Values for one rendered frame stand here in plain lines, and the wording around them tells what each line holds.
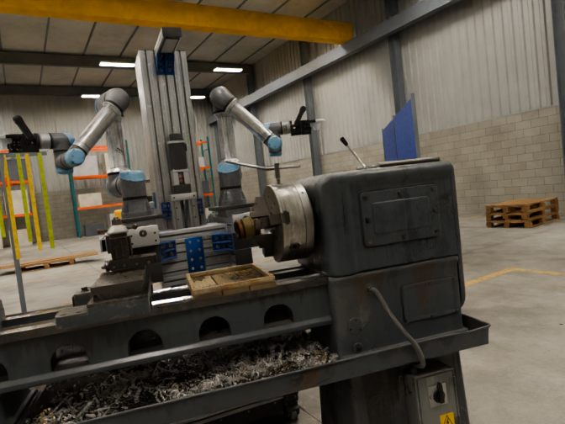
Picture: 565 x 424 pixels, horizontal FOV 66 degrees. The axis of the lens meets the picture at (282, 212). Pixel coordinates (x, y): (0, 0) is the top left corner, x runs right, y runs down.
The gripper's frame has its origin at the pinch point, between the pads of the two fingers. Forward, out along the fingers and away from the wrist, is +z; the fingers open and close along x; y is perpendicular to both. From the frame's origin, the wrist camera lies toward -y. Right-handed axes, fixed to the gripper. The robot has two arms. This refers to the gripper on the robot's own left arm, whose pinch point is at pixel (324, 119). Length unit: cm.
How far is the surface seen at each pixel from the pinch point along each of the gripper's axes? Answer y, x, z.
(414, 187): 31, 84, 21
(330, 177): 22, 93, -13
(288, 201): 30, 89, -29
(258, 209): 34, 76, -41
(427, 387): 106, 102, 16
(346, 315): 74, 99, -12
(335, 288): 63, 98, -15
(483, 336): 90, 97, 40
